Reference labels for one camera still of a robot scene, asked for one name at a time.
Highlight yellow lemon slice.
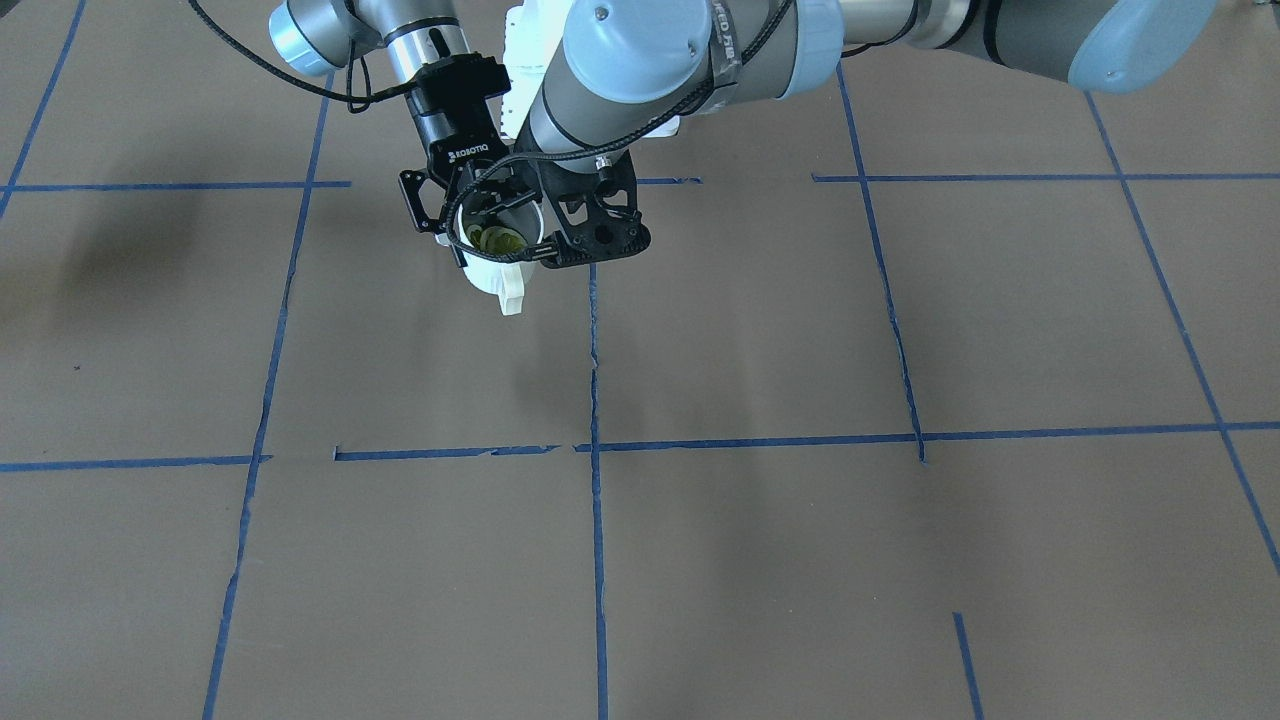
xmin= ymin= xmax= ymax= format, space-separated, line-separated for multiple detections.
xmin=466 ymin=225 xmax=527 ymax=256

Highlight black camera cable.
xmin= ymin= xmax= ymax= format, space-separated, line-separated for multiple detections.
xmin=188 ymin=0 xmax=801 ymax=265

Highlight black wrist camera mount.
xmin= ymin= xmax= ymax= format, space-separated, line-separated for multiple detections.
xmin=518 ymin=151 xmax=652 ymax=269

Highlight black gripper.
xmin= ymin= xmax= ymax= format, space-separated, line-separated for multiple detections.
xmin=399 ymin=55 xmax=511 ymax=233

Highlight white mug with handle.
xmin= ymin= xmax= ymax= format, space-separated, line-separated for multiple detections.
xmin=454 ymin=202 xmax=544 ymax=316

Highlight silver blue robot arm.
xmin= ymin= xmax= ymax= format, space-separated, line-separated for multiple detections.
xmin=268 ymin=1 xmax=511 ymax=234
xmin=515 ymin=1 xmax=1216 ymax=174

